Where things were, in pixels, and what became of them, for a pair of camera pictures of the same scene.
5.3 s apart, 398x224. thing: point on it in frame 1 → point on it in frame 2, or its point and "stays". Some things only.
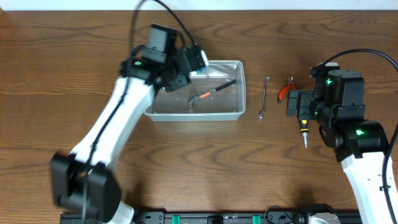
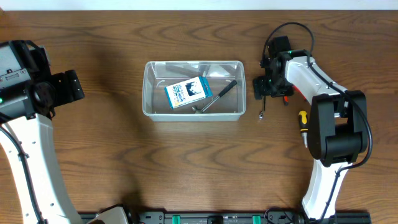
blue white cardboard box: (198, 71) → (188, 91)
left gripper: (178, 80) → (62, 96)
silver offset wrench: (261, 114) stays
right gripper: (305, 97) → (259, 88)
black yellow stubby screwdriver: (304, 129) stays
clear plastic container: (218, 94) stays
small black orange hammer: (193, 98) → (227, 88)
